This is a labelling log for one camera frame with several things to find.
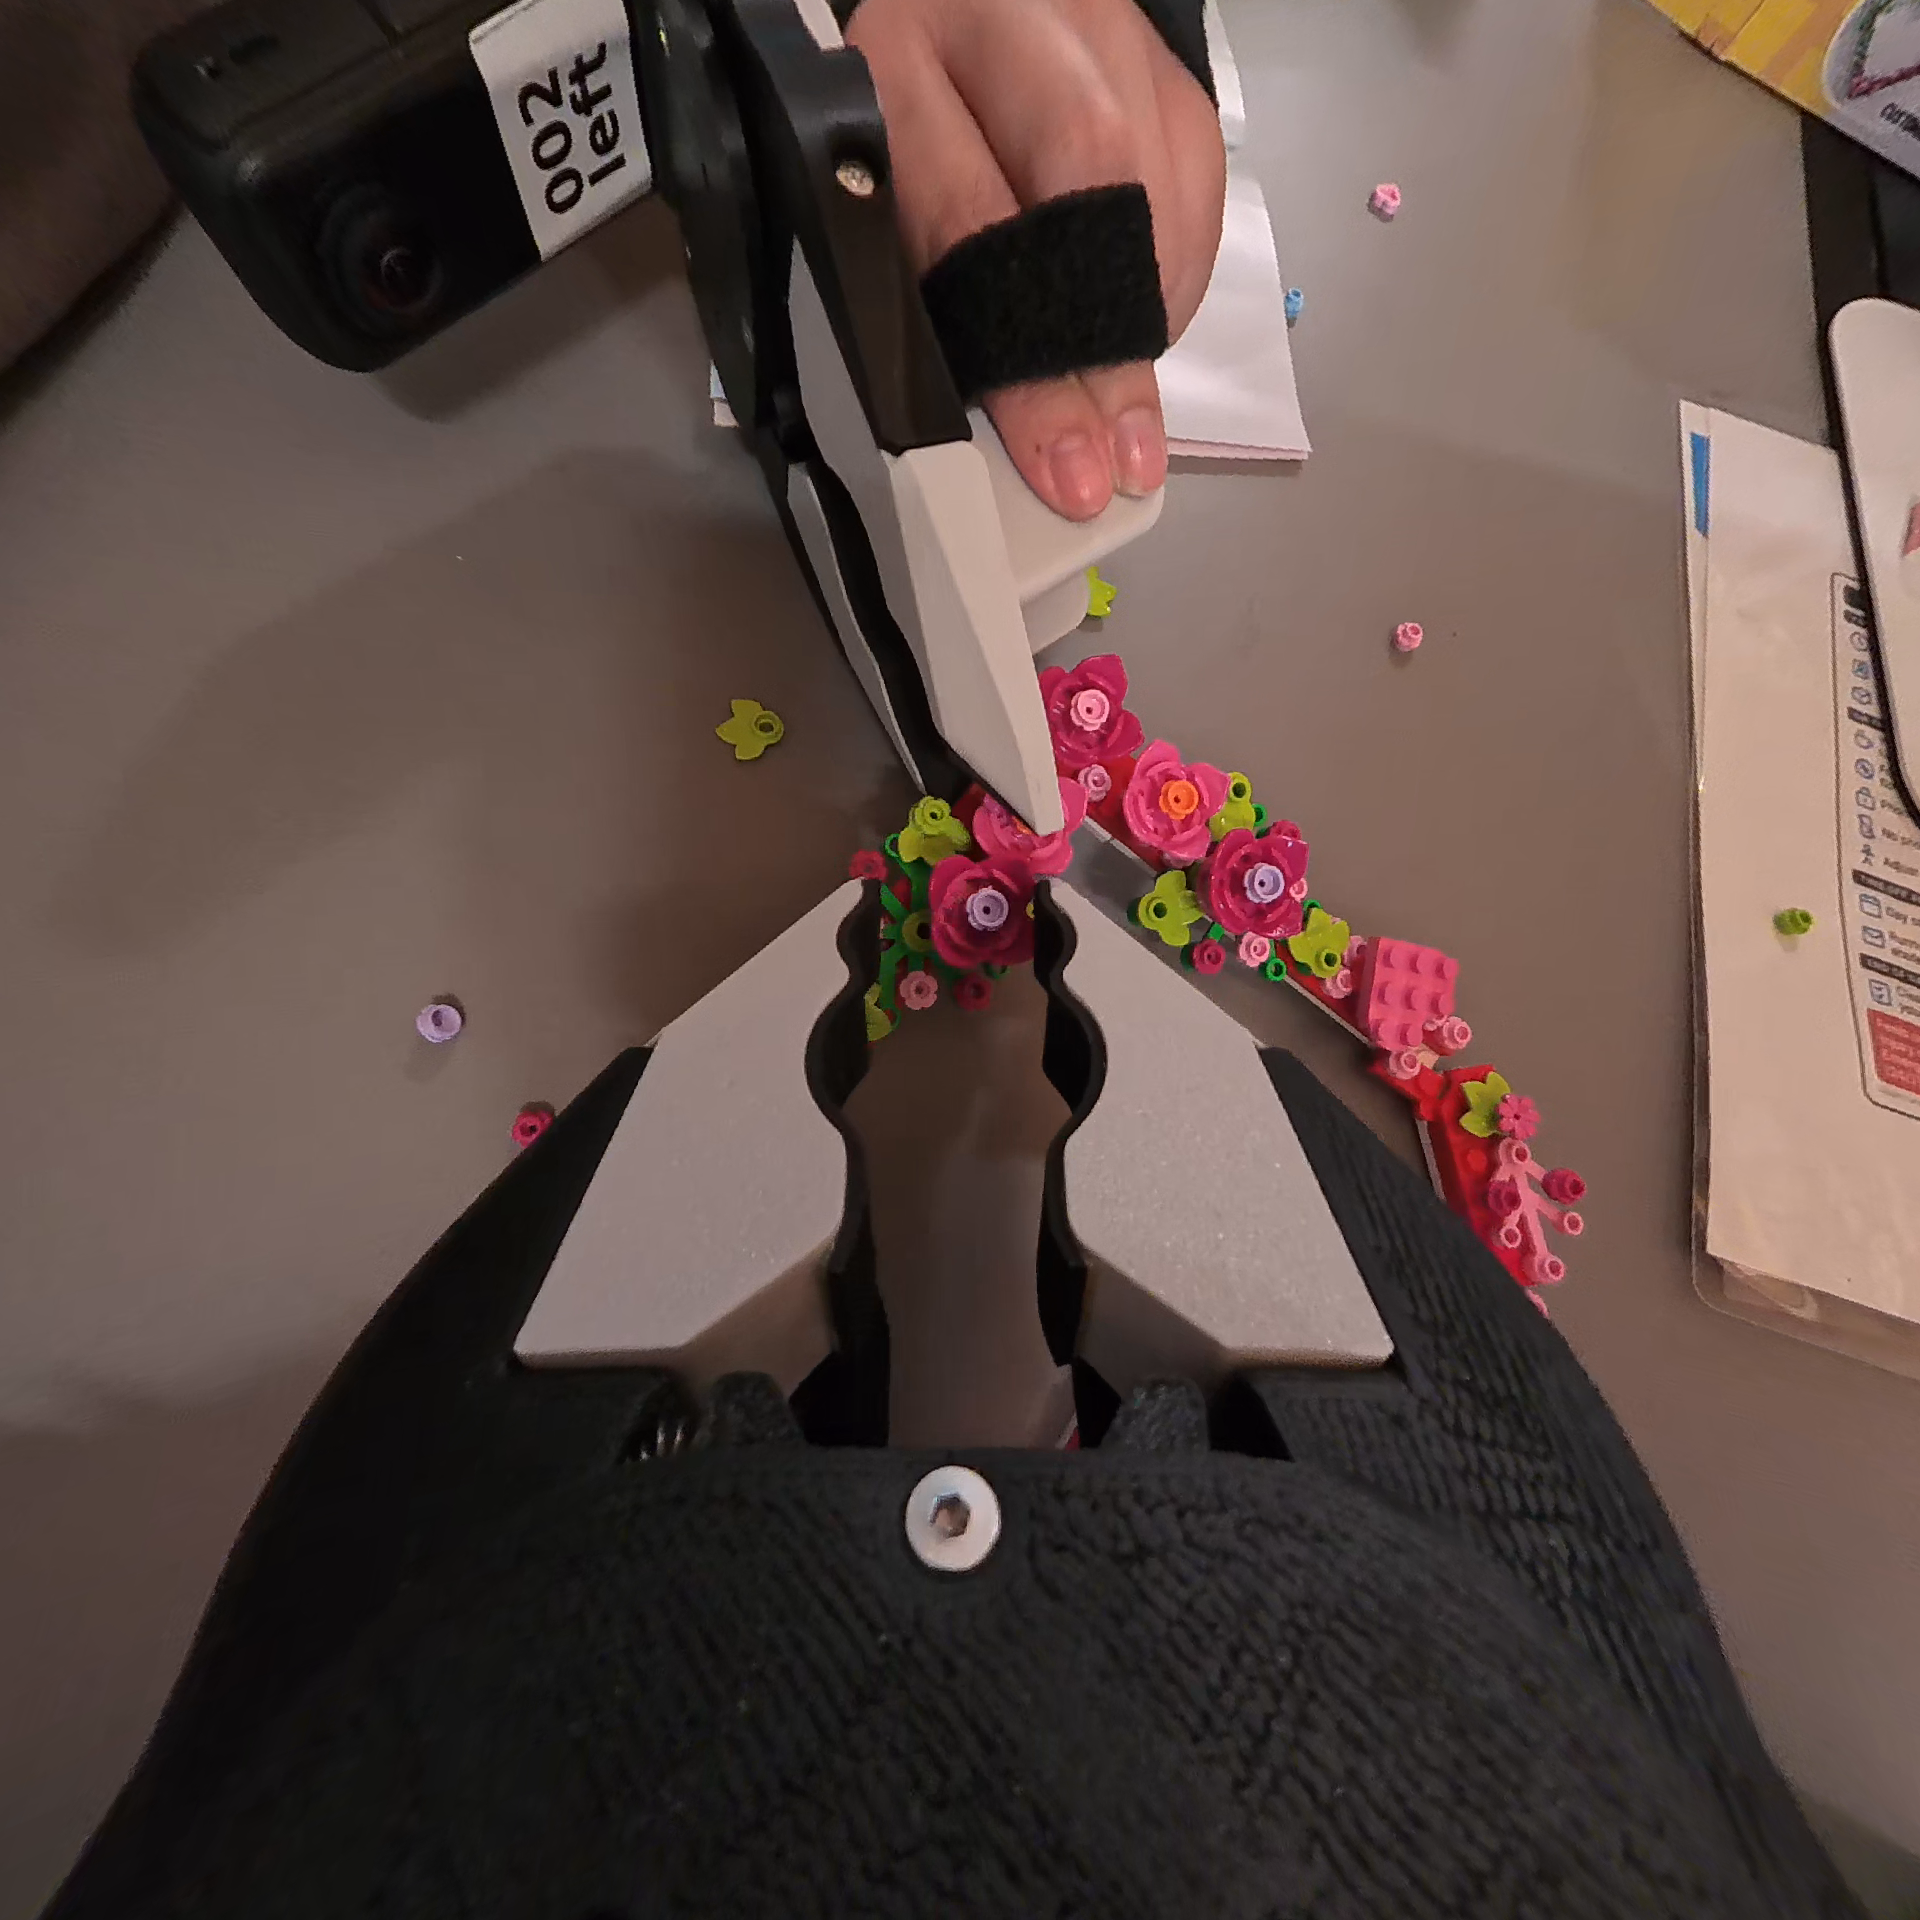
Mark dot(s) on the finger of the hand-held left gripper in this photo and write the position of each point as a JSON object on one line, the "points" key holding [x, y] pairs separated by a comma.
{"points": [[960, 600], [863, 600]]}

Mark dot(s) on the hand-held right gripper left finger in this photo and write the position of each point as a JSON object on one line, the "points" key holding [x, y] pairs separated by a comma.
{"points": [[704, 1201]]}

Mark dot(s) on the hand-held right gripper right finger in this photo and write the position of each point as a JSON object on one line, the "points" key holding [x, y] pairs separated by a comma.
{"points": [[1214, 1201]]}

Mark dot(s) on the red pink lego flower wreath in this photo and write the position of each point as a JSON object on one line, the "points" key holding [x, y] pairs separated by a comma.
{"points": [[1177, 797]]}

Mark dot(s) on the green lego flower stem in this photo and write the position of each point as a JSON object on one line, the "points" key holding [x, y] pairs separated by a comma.
{"points": [[906, 933]]}

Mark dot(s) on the lime lego leaf piece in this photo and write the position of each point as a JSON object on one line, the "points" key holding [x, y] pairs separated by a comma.
{"points": [[750, 730], [1100, 593]]}

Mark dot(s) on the magenta small lego flower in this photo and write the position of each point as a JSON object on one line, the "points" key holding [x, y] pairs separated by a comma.
{"points": [[532, 1126]]}

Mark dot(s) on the lavender lego stud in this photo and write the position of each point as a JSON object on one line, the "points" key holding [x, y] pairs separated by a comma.
{"points": [[438, 1022]]}

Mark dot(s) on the person's left hand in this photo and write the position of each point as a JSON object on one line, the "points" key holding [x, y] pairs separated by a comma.
{"points": [[1050, 106]]}

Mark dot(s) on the white paper booklet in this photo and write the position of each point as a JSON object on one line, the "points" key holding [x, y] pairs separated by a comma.
{"points": [[1253, 345]]}

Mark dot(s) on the clear plastic bag with sheet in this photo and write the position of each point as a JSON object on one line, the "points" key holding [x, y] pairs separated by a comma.
{"points": [[1786, 1049]]}

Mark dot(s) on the white pad with black rim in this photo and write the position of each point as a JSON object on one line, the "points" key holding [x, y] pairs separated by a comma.
{"points": [[1881, 450]]}

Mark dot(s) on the yellow printed booklet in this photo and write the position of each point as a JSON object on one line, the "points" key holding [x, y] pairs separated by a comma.
{"points": [[1757, 45]]}

